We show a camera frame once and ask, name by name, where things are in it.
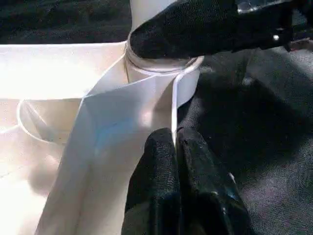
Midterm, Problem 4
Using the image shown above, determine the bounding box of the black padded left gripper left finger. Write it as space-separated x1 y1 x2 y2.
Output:
121 127 183 235

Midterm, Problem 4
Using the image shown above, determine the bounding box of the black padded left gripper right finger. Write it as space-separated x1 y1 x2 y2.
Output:
176 126 250 235

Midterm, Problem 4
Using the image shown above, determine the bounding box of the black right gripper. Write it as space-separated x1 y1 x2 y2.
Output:
233 0 313 53

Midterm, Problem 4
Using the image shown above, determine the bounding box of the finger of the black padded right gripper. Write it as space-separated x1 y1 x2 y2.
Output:
128 0 239 60

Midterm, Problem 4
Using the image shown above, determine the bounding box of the white plastic table leg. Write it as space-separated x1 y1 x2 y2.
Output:
126 0 196 74

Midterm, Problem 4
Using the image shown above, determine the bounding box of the white plastic table top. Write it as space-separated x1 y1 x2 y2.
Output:
0 40 205 235

